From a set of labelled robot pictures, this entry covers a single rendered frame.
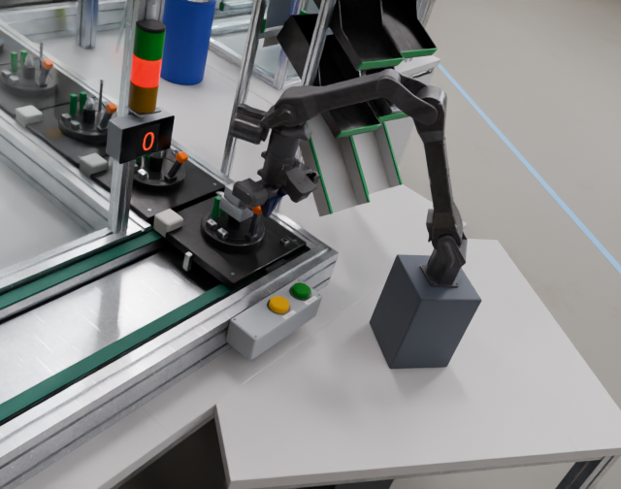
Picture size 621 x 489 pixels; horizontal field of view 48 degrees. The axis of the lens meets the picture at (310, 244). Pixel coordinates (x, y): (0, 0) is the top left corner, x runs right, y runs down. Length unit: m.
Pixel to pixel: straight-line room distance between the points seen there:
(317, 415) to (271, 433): 0.10
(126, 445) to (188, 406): 0.14
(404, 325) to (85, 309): 0.62
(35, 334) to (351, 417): 0.60
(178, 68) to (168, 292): 1.07
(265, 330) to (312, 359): 0.16
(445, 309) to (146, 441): 0.62
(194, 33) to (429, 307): 1.27
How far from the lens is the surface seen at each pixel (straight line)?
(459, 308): 1.43
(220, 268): 1.42
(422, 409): 1.45
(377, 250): 1.80
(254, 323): 1.34
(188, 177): 1.68
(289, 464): 1.27
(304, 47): 1.57
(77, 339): 1.32
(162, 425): 1.28
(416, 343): 1.46
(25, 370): 1.27
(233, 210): 1.47
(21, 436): 1.14
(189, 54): 2.32
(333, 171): 1.67
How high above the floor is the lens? 1.87
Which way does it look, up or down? 35 degrees down
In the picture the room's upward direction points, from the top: 17 degrees clockwise
